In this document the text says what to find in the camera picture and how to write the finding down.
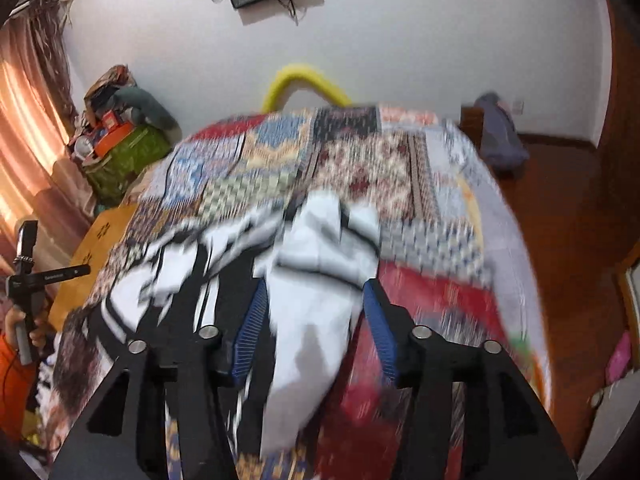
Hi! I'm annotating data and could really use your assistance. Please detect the grey plush pillow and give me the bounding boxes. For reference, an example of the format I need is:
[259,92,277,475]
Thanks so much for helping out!
[112,87,181,141]

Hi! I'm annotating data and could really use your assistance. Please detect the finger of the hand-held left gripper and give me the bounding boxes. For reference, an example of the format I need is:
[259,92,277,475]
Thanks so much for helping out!
[17,220,40,263]

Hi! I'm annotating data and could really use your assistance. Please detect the black hanging cable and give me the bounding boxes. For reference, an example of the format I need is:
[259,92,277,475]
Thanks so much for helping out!
[279,0,302,27]

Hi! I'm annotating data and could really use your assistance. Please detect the dark grey clothes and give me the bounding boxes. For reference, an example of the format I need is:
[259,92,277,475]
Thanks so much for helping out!
[472,92,530,171]

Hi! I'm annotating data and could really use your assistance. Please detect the pink object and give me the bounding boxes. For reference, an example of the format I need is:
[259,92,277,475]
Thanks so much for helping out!
[606,331,632,387]

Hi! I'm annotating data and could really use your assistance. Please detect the brown wooden door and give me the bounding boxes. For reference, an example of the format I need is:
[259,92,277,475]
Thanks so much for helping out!
[595,0,640,281]

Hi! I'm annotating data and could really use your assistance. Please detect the wooden lap desk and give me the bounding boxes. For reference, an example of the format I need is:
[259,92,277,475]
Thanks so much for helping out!
[47,204,138,331]

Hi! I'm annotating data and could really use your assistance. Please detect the pink brown curtain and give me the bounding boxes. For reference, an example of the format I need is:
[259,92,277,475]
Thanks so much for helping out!
[0,0,108,281]

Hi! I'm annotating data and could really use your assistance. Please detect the brown patterned bag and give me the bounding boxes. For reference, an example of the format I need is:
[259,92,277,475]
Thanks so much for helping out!
[82,65,138,116]

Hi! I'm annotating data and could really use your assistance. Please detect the orange box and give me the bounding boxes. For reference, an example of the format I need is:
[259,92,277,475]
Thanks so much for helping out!
[95,120,136,156]

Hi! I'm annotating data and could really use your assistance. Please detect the patchwork patterned blanket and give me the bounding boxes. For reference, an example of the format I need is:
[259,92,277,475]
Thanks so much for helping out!
[47,105,551,480]

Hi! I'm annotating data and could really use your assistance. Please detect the person's left hand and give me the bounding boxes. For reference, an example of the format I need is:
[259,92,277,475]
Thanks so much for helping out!
[7,307,49,349]

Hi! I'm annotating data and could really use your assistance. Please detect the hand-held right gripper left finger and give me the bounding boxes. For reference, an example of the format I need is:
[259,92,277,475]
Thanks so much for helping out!
[47,280,271,480]

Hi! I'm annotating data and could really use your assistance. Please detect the green patterned bag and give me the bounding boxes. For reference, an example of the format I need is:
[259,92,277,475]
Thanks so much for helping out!
[82,125,173,206]

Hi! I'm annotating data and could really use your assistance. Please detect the black and white patterned shirt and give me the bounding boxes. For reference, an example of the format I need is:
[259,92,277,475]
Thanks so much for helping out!
[100,192,381,456]

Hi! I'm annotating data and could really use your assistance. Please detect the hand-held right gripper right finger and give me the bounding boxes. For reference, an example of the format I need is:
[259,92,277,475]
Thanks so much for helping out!
[362,279,576,480]

